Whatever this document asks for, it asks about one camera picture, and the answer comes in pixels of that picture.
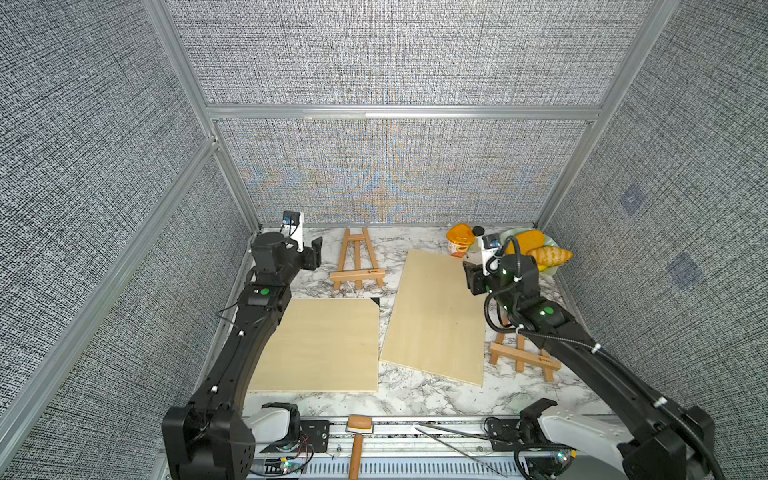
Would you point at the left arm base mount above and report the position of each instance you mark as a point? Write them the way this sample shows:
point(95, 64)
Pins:
point(312, 433)

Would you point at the wooden handled mallet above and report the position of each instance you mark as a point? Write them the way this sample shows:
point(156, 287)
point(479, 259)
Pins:
point(359, 426)

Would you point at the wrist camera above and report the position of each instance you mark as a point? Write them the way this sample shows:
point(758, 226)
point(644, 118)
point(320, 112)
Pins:
point(490, 246)
point(293, 226)

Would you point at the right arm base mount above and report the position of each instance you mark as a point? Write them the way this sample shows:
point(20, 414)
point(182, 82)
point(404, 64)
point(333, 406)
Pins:
point(535, 457)

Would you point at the light wooden board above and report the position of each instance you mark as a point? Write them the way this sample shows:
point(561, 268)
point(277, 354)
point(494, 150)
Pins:
point(436, 325)
point(322, 345)

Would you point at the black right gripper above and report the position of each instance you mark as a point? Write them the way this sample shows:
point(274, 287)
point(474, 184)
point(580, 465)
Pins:
point(475, 277)

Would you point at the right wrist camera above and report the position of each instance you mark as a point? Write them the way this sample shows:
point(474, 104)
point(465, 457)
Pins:
point(490, 246)

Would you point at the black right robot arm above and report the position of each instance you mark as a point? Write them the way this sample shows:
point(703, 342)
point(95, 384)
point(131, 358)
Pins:
point(661, 440)

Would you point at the orange round bread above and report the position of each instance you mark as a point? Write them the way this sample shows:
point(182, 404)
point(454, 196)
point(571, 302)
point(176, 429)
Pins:
point(530, 240)

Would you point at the light green plate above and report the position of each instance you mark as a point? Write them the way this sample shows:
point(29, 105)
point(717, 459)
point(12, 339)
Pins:
point(550, 271)

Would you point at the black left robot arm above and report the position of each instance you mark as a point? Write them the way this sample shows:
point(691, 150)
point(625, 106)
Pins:
point(207, 438)

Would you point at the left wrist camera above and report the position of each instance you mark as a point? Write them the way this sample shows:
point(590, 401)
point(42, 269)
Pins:
point(293, 226)

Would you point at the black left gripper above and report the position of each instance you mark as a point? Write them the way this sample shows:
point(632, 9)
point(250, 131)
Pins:
point(312, 254)

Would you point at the yellow striped bread loaf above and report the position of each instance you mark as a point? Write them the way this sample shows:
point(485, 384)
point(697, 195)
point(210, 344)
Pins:
point(550, 256)

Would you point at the orange lidded snack cup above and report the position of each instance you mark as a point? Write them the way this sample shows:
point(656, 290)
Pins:
point(460, 238)

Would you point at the wooden easel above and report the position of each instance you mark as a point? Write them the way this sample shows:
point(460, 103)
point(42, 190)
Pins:
point(357, 261)
point(521, 357)

